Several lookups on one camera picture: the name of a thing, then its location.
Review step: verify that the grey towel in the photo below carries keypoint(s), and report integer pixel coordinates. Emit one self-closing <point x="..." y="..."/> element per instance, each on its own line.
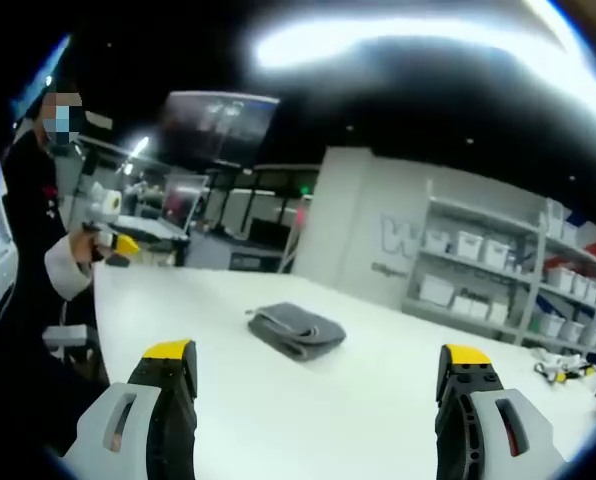
<point x="298" y="327"/>

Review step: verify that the person's left hand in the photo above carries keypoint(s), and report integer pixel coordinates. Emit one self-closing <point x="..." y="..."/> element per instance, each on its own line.
<point x="84" y="246"/>

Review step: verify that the black framed background table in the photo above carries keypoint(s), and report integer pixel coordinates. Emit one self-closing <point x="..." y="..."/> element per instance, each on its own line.
<point x="153" y="230"/>

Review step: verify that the person's dark clothed torso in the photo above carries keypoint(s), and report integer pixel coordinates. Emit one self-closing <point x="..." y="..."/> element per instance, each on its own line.
<point x="28" y="200"/>

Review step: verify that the small white black gadgets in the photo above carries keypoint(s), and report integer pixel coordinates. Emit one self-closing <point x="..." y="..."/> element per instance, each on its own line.
<point x="553" y="369"/>

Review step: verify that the light grey device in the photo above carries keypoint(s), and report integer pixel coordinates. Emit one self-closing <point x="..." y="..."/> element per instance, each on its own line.
<point x="65" y="336"/>

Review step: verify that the dark hanging screen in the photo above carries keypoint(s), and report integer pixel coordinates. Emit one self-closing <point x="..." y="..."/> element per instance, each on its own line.
<point x="218" y="127"/>

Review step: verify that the grey metal shelving rack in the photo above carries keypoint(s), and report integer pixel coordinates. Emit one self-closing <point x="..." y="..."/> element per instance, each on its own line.
<point x="530" y="280"/>

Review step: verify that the rows of white storage bins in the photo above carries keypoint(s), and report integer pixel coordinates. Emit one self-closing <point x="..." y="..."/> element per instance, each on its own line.
<point x="470" y="245"/>

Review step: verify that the long ceiling light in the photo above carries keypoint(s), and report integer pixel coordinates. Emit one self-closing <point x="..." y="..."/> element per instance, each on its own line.
<point x="388" y="42"/>

